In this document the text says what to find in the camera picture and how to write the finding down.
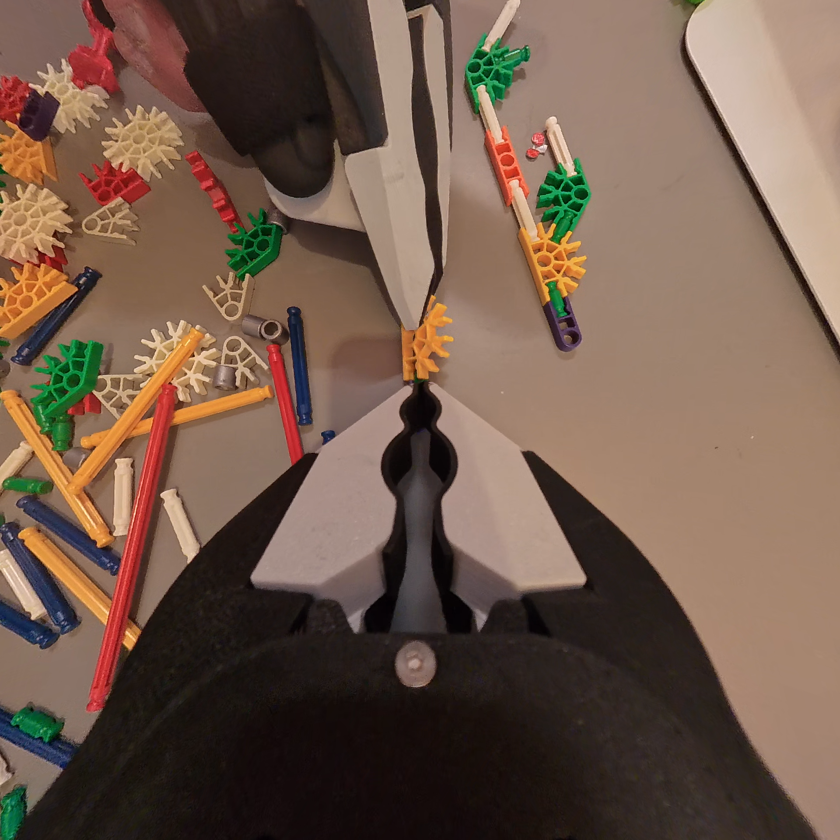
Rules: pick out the short green rod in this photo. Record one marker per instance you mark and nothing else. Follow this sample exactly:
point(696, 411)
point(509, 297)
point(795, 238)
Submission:
point(418, 379)

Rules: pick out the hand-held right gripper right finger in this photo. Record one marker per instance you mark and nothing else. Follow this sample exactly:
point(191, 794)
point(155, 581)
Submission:
point(512, 525)

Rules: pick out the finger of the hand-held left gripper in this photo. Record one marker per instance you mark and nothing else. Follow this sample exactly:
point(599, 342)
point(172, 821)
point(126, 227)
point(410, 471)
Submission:
point(441, 65)
point(394, 229)

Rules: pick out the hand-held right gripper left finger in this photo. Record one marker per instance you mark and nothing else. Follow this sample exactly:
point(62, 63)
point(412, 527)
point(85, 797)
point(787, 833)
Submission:
point(321, 525)

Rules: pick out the yellow half-circle connector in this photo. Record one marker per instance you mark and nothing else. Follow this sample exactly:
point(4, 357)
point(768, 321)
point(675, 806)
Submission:
point(426, 338)

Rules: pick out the assembled multicolour toy model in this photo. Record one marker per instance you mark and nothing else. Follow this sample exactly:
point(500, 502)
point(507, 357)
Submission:
point(558, 259)

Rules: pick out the person's left hand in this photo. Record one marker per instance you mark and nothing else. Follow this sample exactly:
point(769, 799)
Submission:
point(151, 46)

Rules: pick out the pile of colourful toy pieces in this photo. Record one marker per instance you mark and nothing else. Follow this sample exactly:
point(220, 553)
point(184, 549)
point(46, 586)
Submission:
point(141, 141)

